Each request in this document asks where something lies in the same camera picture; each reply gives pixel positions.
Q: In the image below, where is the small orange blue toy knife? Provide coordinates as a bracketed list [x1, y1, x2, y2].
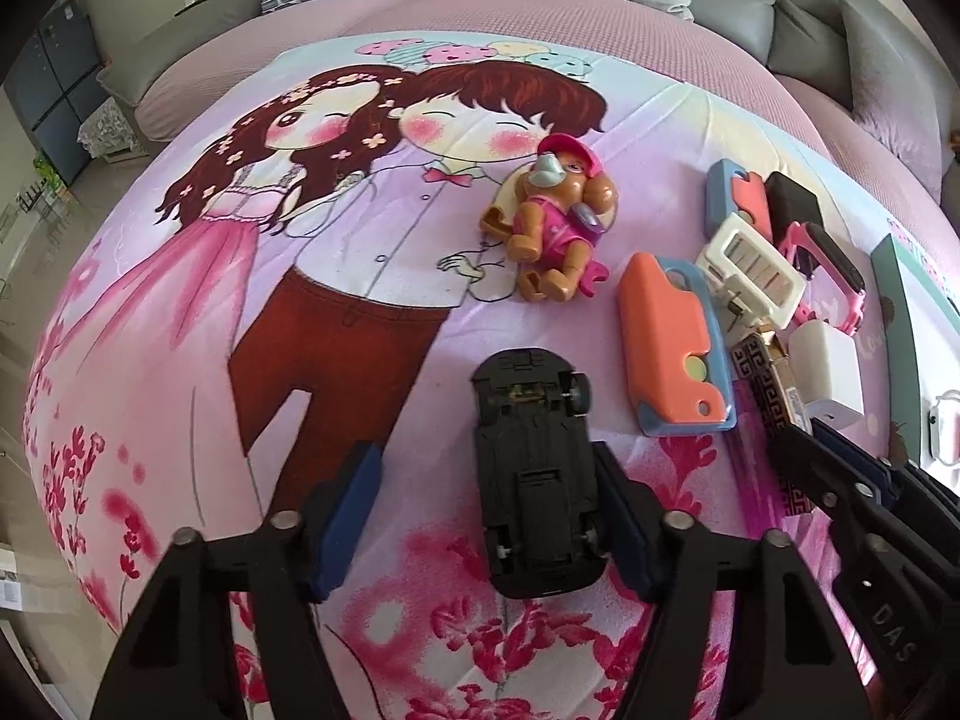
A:
[705, 159, 773, 241]

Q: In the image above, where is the black rectangular box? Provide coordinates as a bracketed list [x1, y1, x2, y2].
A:
[765, 171, 826, 241]

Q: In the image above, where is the dark blue cabinet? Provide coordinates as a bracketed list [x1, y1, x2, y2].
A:
[11, 0, 102, 185]

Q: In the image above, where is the teal box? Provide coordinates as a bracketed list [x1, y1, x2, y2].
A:
[870, 232, 960, 481]

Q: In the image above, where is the white lace covered stool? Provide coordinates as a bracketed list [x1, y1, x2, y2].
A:
[79, 97, 147, 164]

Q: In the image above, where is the grey sofa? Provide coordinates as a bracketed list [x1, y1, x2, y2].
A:
[90, 0, 960, 166]

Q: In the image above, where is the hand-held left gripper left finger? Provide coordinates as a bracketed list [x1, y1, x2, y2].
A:
[90, 441, 385, 720]

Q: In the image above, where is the black toy car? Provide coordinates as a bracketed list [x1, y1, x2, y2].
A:
[469, 347, 612, 601]

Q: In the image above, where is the white hair clip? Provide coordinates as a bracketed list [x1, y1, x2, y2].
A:
[695, 212, 803, 332]

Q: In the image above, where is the large orange blue toy knife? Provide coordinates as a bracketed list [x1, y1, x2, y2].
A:
[617, 251, 737, 437]

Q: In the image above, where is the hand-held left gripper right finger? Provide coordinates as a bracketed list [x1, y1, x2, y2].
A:
[589, 441, 875, 720]

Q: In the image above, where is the white charger plug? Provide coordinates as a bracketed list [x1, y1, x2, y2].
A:
[787, 321, 865, 432]

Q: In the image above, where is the printed blanket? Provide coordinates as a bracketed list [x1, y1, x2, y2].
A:
[22, 37, 960, 720]

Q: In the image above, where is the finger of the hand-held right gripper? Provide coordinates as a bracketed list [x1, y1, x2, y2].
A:
[814, 420, 960, 541]
[771, 426, 960, 691]

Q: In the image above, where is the black gold patterned lighter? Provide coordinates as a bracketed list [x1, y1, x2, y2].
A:
[731, 326, 818, 518]

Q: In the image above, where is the pink sofa cover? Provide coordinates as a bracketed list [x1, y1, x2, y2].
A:
[135, 0, 960, 203]

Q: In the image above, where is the pink brown toy dog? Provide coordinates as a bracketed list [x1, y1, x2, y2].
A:
[480, 133, 622, 306]

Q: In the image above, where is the purple grey pillow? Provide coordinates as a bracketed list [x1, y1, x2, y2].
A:
[838, 0, 946, 196]

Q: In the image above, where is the white grey small gadget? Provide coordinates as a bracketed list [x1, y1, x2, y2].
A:
[926, 388, 960, 467]

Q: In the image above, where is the pink watch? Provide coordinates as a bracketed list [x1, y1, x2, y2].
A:
[776, 221, 867, 338]

